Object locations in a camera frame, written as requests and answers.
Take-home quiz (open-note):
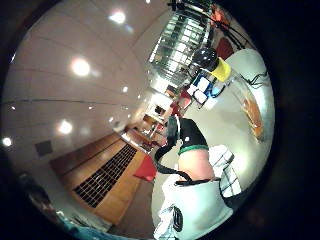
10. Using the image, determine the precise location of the clear bottle with yellow cap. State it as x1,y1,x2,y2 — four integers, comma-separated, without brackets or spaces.
209,57,268,145

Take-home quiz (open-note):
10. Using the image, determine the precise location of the black dome-shaped object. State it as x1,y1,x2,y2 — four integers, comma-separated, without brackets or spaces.
192,47,219,69

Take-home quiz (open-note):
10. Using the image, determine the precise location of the wooden cabinet with dark grille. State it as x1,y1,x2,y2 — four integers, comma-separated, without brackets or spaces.
49,131,148,226

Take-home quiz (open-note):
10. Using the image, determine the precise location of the red chair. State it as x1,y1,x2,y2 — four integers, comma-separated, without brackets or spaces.
215,37,235,62

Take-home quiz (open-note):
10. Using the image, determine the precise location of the grey square ceiling vent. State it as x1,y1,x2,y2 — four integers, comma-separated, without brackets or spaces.
34,139,54,158

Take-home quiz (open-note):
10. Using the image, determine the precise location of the black cable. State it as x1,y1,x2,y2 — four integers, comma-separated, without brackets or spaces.
240,70,270,88

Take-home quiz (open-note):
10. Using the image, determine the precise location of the glass window wall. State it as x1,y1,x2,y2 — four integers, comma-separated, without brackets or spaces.
146,6,214,88

